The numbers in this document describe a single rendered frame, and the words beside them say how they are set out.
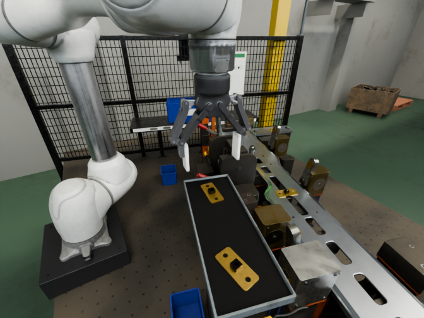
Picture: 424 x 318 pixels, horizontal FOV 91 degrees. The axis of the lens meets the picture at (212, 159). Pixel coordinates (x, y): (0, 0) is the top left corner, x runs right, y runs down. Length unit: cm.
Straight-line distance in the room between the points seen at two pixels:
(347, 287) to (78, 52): 101
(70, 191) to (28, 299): 132
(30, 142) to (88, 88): 258
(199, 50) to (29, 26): 42
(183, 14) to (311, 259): 51
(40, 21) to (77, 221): 61
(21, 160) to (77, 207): 267
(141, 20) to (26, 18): 46
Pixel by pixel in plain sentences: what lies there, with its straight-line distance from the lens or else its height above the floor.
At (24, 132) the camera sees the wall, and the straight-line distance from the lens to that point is 338.
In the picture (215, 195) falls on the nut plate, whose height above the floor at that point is 116.
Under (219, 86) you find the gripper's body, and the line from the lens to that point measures 43.
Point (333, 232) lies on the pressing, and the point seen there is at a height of 100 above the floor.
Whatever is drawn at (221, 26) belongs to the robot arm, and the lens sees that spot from 40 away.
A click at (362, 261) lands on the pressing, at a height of 100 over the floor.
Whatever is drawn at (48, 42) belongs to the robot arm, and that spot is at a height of 152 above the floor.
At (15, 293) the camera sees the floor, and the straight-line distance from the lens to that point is 220.
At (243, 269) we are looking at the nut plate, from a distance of 44.
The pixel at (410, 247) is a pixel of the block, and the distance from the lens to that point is 83.
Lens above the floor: 153
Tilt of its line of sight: 30 degrees down
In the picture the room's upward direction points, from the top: straight up
